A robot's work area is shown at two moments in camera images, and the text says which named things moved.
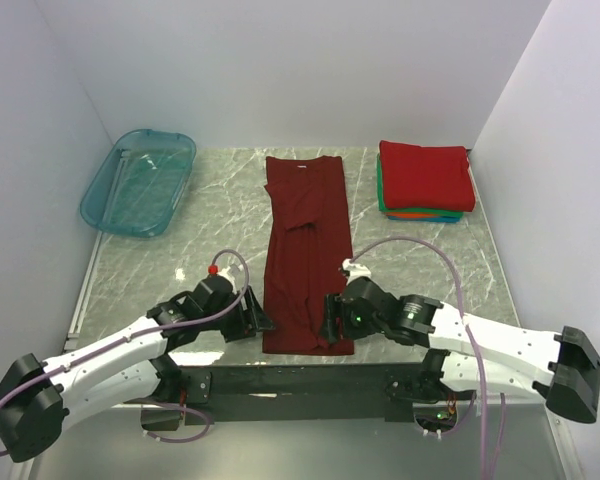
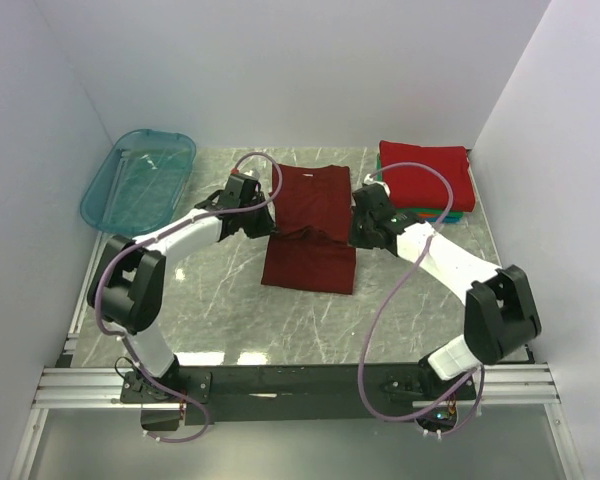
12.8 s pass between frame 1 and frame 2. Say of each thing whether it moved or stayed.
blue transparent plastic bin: stayed
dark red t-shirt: moved
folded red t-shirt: stayed
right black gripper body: moved
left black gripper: moved
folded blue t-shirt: stayed
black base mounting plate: stayed
